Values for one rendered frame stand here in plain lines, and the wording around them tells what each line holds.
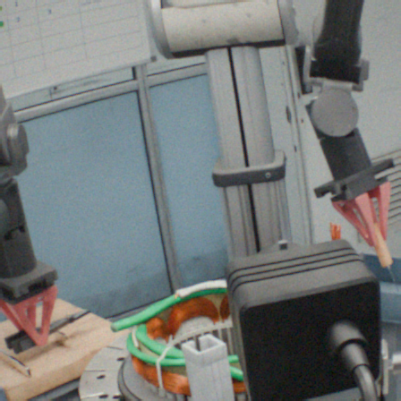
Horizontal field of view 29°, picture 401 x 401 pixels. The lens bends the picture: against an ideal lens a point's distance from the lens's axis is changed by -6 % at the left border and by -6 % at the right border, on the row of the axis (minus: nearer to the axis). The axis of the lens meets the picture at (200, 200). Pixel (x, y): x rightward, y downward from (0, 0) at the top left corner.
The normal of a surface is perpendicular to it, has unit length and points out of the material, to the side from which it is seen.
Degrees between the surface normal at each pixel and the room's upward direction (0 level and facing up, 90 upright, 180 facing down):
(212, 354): 90
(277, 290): 0
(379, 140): 90
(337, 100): 77
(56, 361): 0
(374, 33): 90
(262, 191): 90
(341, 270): 0
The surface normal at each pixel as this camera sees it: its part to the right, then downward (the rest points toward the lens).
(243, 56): -0.11, 0.31
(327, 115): -0.09, 0.08
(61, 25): 0.50, 0.18
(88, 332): -0.15, -0.95
